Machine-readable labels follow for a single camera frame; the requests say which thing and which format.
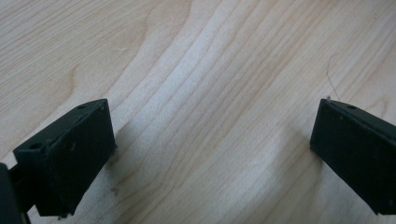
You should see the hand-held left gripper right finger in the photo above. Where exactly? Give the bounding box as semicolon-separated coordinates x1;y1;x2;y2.
309;98;396;216

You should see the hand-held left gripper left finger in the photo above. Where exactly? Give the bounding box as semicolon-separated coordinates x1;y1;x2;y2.
12;98;118;218

